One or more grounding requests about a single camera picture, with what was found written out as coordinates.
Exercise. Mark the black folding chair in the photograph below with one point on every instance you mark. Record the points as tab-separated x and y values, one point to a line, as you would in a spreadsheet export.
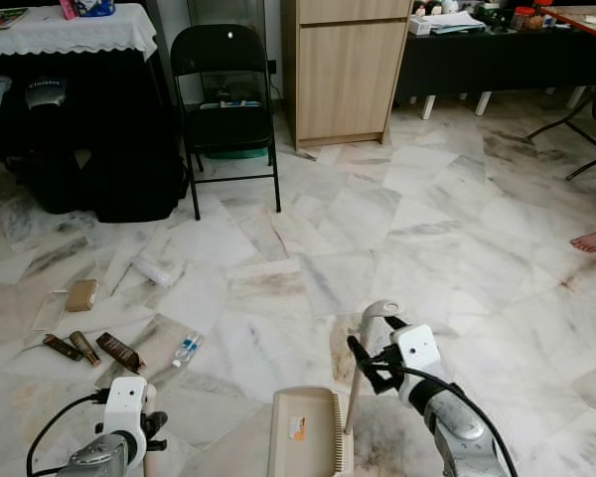
223	55

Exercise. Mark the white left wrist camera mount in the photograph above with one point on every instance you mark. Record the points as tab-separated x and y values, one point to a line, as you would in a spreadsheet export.
127	405

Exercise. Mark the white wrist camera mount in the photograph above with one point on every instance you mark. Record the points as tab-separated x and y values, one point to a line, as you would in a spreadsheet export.
127	405
419	353

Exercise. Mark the tan cardboard box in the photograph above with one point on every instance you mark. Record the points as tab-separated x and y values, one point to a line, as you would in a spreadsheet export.
81	295

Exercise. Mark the green cover magazine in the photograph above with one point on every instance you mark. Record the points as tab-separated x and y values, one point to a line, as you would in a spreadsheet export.
2	18

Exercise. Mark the white paper stack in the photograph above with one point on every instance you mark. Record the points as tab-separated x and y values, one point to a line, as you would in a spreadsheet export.
449	22

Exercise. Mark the small clear water bottle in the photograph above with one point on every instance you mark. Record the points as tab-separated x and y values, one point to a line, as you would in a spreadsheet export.
187	350

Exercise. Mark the blue white container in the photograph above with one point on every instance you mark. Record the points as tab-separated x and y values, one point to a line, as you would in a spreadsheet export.
95	8

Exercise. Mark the large black bag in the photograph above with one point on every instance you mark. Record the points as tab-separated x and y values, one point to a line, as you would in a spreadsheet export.
129	174

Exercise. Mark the black cap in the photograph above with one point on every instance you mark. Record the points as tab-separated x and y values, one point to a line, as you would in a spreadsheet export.
46	93

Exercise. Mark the pink box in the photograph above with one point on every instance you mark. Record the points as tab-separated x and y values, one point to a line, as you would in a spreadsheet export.
69	9

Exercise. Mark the long black table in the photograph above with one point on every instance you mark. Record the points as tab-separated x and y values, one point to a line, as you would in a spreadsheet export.
497	60

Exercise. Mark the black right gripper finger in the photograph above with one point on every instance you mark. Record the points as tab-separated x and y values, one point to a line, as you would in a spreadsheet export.
394	323
367	363

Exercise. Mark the green bin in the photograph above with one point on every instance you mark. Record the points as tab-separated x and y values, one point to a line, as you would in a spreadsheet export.
235	153

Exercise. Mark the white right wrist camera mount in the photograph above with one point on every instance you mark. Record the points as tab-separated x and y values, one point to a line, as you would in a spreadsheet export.
419	353

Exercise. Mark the clear plastic wrapper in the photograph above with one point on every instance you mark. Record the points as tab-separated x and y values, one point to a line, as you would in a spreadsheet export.
49	310

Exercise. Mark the white lace tablecloth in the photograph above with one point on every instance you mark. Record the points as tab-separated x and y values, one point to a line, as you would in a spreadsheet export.
74	38

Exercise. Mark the black metal folding stand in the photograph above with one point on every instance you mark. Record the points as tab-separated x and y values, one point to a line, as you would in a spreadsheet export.
571	121

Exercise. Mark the light wooden cabinet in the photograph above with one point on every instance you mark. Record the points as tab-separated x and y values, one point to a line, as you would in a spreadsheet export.
348	75

